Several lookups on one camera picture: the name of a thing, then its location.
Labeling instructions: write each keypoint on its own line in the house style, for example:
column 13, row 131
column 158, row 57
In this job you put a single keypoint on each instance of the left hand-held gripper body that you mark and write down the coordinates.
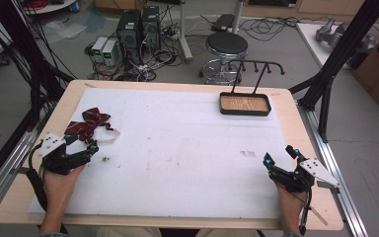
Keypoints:
column 51, row 144

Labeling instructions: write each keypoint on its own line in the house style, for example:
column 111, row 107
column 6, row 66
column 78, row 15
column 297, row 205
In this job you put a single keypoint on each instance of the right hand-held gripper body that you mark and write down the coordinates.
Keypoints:
column 317, row 171

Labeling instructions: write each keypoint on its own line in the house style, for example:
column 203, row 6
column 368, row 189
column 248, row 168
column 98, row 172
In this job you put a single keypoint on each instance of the maroon striped bow tie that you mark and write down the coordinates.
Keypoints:
column 90, row 123

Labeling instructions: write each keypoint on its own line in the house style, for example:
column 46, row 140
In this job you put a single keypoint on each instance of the person's right hand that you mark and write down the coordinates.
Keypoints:
column 291, row 202

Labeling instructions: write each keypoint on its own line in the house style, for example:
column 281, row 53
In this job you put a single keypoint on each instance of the person's left hand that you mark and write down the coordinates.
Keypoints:
column 57, row 191

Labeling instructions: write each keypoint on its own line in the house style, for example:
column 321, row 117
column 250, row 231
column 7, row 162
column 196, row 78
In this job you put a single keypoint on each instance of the black hook rack wooden tray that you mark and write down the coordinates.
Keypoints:
column 245, row 103

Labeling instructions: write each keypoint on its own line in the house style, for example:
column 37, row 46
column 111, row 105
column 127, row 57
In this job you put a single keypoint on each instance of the white foam mat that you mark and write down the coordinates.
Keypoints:
column 184, row 158

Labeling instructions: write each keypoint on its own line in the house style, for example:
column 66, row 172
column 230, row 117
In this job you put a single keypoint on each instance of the white power supply box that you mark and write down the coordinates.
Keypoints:
column 98, row 47
column 109, row 52

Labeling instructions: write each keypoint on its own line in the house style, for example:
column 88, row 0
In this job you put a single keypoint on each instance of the clear plastic sheet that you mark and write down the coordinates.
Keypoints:
column 62, row 30

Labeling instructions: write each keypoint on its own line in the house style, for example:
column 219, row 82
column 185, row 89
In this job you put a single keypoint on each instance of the white board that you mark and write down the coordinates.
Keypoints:
column 312, row 42

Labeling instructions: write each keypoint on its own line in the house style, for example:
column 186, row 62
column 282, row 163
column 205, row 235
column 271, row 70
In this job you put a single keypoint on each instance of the black computer tower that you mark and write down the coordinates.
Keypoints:
column 129, row 29
column 151, row 26

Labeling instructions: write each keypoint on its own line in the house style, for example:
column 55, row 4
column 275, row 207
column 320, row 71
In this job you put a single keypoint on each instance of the grey machine part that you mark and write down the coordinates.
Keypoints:
column 334, row 33

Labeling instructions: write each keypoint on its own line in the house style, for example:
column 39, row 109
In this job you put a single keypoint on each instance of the black round stool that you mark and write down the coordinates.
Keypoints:
column 227, row 43

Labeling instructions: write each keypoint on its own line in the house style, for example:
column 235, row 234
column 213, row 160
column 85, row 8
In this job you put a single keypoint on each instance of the round white table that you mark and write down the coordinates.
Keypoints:
column 51, row 6

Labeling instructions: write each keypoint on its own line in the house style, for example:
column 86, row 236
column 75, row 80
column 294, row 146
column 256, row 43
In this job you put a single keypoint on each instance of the flat black box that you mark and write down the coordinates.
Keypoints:
column 223, row 22

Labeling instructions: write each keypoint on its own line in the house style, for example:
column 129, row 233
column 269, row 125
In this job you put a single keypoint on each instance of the white table leg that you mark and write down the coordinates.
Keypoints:
column 185, row 36

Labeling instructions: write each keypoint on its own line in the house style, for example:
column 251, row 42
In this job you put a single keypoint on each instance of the aluminium rail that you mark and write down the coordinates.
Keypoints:
column 3, row 177
column 339, row 184

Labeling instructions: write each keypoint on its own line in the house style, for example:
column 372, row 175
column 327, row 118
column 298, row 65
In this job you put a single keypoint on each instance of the black metal frame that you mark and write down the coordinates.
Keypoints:
column 339, row 52
column 29, row 62

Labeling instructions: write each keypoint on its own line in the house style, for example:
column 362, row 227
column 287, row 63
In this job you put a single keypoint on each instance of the white metal post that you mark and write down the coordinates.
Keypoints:
column 238, row 15

